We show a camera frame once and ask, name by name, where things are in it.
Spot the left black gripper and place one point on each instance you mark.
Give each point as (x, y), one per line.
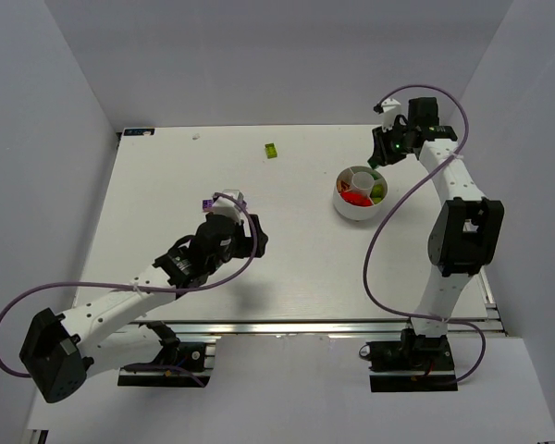
(251, 229)

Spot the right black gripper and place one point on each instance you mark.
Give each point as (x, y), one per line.
(382, 144)

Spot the yellow lego piece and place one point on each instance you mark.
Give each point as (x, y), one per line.
(377, 193)

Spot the orange lego brick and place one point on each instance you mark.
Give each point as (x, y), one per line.
(342, 186)

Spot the red lego brick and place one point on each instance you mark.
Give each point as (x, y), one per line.
(356, 199)

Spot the yellow-green lego brick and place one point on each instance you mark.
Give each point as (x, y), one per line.
(271, 151)

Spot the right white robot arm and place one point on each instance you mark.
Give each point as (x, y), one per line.
(462, 240)

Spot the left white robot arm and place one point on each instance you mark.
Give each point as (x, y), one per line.
(61, 351)

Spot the white divided round container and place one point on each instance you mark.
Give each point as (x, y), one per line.
(360, 181)

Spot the purple lego brick studs up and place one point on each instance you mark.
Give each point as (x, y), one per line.
(207, 204)

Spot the blue label left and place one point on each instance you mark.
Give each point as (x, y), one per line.
(138, 132)

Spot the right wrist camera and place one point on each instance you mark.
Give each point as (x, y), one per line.
(388, 110)

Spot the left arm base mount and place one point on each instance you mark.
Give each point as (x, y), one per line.
(190, 365)

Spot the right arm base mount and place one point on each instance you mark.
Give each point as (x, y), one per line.
(394, 368)

